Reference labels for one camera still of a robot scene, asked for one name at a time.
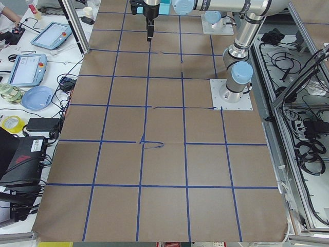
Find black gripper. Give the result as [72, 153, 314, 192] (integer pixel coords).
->
[129, 0, 160, 42]

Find person forearm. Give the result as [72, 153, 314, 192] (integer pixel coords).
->
[1, 3, 21, 26]

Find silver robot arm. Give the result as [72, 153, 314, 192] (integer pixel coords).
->
[204, 11, 227, 28]
[171, 0, 289, 103]

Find upper teach pendant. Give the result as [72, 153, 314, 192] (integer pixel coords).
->
[30, 22, 72, 50]

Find teach pendant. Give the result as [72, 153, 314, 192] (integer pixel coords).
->
[8, 54, 48, 87]
[30, 22, 72, 50]

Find lower teach pendant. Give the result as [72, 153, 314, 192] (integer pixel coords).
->
[8, 54, 48, 87]

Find blue plate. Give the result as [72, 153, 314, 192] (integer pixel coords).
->
[21, 86, 53, 111]

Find black power adapter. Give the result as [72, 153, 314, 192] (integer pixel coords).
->
[26, 118, 60, 132]

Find green tape rolls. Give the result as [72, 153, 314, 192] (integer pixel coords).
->
[1, 83, 24, 104]

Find yellow tape roll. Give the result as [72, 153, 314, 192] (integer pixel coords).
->
[1, 116, 25, 134]

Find black computer box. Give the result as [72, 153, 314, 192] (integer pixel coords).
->
[1, 128, 48, 187]

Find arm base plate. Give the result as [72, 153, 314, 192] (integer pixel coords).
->
[201, 14, 234, 36]
[210, 79, 253, 111]

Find aluminium frame post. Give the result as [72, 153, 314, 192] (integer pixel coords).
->
[58, 0, 89, 54]

